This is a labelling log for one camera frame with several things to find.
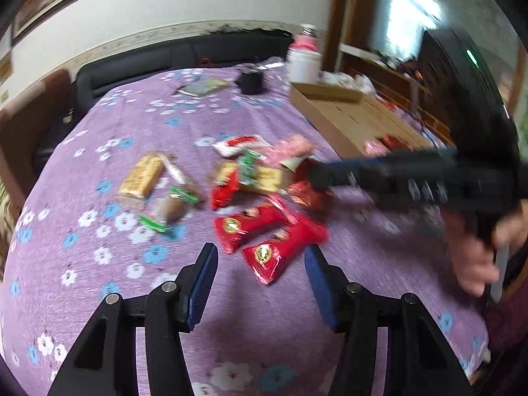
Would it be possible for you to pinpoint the red foil snack packet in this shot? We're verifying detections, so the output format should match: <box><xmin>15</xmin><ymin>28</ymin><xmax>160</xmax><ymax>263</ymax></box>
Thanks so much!
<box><xmin>286</xmin><ymin>181</ymin><xmax>326</xmax><ymax>211</ymax></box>
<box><xmin>379</xmin><ymin>134</ymin><xmax>413</xmax><ymax>151</ymax></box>
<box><xmin>210</xmin><ymin>169</ymin><xmax>242</xmax><ymax>211</ymax></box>

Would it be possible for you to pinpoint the small green snack packet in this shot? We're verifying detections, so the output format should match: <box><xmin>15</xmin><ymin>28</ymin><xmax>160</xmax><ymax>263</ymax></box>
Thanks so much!
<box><xmin>237</xmin><ymin>150</ymin><xmax>267</xmax><ymax>184</ymax></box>

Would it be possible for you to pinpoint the notebook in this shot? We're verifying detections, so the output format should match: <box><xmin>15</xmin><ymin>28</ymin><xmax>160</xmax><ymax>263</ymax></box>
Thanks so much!
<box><xmin>177</xmin><ymin>78</ymin><xmax>232</xmax><ymax>99</ymax></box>

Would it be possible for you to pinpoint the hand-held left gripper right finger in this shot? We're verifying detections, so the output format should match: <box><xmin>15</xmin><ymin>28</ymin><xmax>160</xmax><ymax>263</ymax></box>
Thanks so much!
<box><xmin>303</xmin><ymin>244</ymin><xmax>475</xmax><ymax>396</ymax></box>

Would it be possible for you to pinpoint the dark cloth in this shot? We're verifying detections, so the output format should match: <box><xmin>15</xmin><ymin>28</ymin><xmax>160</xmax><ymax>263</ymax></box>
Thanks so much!
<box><xmin>214</xmin><ymin>25</ymin><xmax>293</xmax><ymax>38</ymax></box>

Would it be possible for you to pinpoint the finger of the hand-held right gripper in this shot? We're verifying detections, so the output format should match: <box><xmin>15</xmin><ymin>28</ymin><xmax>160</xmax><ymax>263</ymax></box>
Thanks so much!
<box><xmin>309</xmin><ymin>164</ymin><xmax>372</xmax><ymax>194</ymax></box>
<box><xmin>324</xmin><ymin>154</ymin><xmax>392</xmax><ymax>172</ymax></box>

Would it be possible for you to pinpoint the brown armchair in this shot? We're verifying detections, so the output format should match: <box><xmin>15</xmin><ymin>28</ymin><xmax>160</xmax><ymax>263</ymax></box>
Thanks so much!
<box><xmin>0</xmin><ymin>68</ymin><xmax>75</xmax><ymax>211</ymax></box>

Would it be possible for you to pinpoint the cardboard box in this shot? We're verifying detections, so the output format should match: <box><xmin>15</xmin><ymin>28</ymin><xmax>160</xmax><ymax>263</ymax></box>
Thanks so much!
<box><xmin>289</xmin><ymin>82</ymin><xmax>454</xmax><ymax>161</ymax></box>

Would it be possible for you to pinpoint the black sofa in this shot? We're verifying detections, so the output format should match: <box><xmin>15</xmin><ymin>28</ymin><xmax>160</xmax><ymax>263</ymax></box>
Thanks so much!
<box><xmin>72</xmin><ymin>31</ymin><xmax>295</xmax><ymax>108</ymax></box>

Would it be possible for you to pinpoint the green-ended cake packet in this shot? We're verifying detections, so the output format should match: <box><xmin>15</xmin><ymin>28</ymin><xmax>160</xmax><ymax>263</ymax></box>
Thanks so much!
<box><xmin>140</xmin><ymin>187</ymin><xmax>203</xmax><ymax>234</ymax></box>

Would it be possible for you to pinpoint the pink-sleeved bottle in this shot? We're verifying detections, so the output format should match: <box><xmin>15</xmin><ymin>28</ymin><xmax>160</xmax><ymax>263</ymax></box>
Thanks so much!
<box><xmin>293</xmin><ymin>24</ymin><xmax>320</xmax><ymax>52</ymax></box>

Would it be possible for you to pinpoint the red packet with round emblem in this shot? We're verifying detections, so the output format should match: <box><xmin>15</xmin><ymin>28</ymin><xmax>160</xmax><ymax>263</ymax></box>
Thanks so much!
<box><xmin>243</xmin><ymin>214</ymin><xmax>331</xmax><ymax>285</ymax></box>
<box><xmin>214</xmin><ymin>196</ymin><xmax>289</xmax><ymax>254</ymax></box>

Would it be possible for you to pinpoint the person's right forearm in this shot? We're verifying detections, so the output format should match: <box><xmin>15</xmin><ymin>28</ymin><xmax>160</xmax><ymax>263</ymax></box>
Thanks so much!
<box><xmin>482</xmin><ymin>284</ymin><xmax>528</xmax><ymax>376</ymax></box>

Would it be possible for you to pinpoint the person's right hand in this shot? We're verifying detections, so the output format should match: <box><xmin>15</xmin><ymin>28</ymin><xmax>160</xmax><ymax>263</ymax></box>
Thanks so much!
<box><xmin>443</xmin><ymin>198</ymin><xmax>528</xmax><ymax>298</ymax></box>

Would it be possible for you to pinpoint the wooden bench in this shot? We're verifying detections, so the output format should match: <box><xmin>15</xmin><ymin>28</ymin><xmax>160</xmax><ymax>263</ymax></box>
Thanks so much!
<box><xmin>338</xmin><ymin>43</ymin><xmax>458</xmax><ymax>145</ymax></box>

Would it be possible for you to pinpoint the white and red snack packet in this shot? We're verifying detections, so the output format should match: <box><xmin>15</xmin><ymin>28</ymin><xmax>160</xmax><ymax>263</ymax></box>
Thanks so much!
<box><xmin>212</xmin><ymin>133</ymin><xmax>269</xmax><ymax>158</ymax></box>

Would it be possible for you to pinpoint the black cup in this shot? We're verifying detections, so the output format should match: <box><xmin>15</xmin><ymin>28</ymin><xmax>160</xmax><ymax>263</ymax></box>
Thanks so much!
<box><xmin>240</xmin><ymin>68</ymin><xmax>265</xmax><ymax>95</ymax></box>

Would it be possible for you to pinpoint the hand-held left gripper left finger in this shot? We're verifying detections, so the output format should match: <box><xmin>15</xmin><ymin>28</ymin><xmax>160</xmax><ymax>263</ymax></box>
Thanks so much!
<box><xmin>47</xmin><ymin>243</ymin><xmax>219</xmax><ymax>396</ymax></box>

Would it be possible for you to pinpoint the white cloth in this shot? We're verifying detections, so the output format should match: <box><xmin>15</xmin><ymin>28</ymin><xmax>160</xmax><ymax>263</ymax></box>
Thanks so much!
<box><xmin>319</xmin><ymin>70</ymin><xmax>378</xmax><ymax>95</ymax></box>

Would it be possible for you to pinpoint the window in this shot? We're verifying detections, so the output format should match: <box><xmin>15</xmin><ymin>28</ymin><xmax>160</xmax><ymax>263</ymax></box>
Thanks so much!
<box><xmin>388</xmin><ymin>0</ymin><xmax>444</xmax><ymax>54</ymax></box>

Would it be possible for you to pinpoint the small wall plaque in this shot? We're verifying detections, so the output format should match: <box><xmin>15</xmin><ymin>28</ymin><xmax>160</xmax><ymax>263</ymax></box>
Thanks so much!
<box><xmin>0</xmin><ymin>49</ymin><xmax>13</xmax><ymax>83</ymax></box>

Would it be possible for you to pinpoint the purple floral tablecloth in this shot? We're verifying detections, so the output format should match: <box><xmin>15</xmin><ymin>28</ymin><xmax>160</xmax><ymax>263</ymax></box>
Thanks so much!
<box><xmin>0</xmin><ymin>62</ymin><xmax>491</xmax><ymax>396</ymax></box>

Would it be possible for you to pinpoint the white plastic jar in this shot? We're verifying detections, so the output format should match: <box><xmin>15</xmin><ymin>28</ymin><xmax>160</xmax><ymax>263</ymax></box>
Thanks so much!
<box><xmin>286</xmin><ymin>45</ymin><xmax>322</xmax><ymax>85</ymax></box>

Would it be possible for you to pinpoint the wooden door frame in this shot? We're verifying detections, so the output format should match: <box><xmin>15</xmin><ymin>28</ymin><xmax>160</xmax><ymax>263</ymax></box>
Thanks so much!
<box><xmin>328</xmin><ymin>0</ymin><xmax>382</xmax><ymax>75</ymax></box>

